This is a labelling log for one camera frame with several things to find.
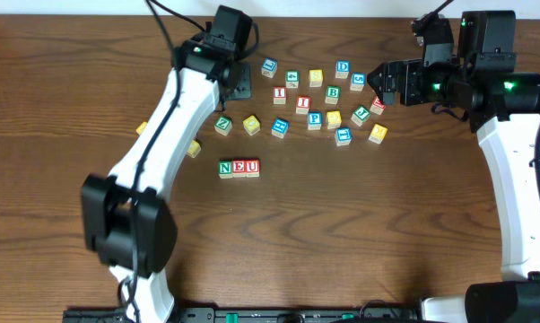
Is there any red E letter block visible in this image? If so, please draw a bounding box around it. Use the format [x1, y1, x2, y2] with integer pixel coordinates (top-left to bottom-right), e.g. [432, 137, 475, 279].
[231, 160, 247, 178]

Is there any yellow block beside P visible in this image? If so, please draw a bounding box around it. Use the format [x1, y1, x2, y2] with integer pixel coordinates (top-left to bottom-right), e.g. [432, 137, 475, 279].
[327, 110, 342, 129]

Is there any green J letter block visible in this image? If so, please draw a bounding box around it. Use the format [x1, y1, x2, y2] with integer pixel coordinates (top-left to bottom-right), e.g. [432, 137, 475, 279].
[351, 105, 370, 127]

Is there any blue P letter block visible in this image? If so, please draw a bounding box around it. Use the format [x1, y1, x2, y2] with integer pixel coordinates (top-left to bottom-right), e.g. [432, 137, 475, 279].
[307, 112, 323, 130]

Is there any yellow block beside Z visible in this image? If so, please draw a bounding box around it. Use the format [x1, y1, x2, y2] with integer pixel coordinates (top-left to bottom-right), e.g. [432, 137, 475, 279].
[242, 115, 261, 136]

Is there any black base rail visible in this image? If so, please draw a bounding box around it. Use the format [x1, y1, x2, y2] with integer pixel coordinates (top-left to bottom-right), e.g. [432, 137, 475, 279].
[61, 299, 422, 323]

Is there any yellow K letter block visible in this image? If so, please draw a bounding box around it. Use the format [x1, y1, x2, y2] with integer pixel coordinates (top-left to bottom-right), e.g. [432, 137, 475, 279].
[369, 123, 388, 144]

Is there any yellow block far left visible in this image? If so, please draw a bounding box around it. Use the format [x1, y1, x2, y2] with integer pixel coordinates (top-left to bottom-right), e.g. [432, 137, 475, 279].
[135, 121, 147, 135]

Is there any blue D block upper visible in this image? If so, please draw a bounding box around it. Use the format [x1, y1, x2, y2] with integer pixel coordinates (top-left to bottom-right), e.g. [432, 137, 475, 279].
[335, 60, 351, 79]

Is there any red U letter block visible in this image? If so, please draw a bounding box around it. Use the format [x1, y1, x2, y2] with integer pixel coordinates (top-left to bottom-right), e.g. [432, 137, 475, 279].
[245, 160, 260, 178]

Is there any green N letter block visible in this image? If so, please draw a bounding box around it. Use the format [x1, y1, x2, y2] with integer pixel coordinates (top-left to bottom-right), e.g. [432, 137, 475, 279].
[217, 161, 233, 179]

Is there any blue T letter block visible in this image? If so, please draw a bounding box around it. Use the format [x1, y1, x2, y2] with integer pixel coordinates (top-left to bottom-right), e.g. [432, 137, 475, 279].
[335, 127, 353, 146]

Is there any blue 5 number block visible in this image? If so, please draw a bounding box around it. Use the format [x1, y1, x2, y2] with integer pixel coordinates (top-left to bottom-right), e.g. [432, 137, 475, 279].
[350, 73, 366, 92]

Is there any green Z letter block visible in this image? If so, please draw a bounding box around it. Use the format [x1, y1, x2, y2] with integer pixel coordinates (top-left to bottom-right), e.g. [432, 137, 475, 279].
[214, 116, 232, 136]

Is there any blue H letter block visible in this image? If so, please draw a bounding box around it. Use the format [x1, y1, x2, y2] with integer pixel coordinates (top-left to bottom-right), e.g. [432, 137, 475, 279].
[271, 118, 289, 139]

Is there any red i block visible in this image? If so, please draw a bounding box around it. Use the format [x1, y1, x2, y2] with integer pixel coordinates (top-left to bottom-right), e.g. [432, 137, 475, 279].
[273, 86, 287, 105]
[295, 96, 311, 115]

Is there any green 4 number block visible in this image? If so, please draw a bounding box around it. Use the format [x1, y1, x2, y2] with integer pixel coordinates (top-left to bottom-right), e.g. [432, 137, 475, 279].
[285, 70, 300, 89]

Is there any blue L block tilted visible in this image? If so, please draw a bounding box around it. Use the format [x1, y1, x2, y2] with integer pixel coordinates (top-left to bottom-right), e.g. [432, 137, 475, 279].
[261, 57, 278, 78]

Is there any green B letter block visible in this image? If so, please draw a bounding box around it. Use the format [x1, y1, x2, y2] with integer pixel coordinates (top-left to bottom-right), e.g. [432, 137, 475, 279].
[325, 85, 341, 105]

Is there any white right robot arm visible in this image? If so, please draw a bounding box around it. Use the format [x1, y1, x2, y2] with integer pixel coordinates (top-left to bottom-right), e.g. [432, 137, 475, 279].
[367, 11, 540, 322]

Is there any yellow block upper middle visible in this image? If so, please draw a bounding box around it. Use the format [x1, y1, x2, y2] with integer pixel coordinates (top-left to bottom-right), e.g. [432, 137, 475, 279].
[309, 69, 324, 88]

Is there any red M letter block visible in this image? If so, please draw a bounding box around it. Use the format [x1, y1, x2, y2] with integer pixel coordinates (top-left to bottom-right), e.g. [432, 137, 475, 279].
[370, 97, 386, 115]

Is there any yellow O letter block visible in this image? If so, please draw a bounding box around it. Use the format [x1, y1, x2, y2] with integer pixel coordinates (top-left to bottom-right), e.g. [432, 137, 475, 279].
[187, 140, 201, 158]

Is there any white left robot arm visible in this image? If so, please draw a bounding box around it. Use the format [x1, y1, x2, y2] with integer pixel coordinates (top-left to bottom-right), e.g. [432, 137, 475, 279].
[81, 37, 244, 322]

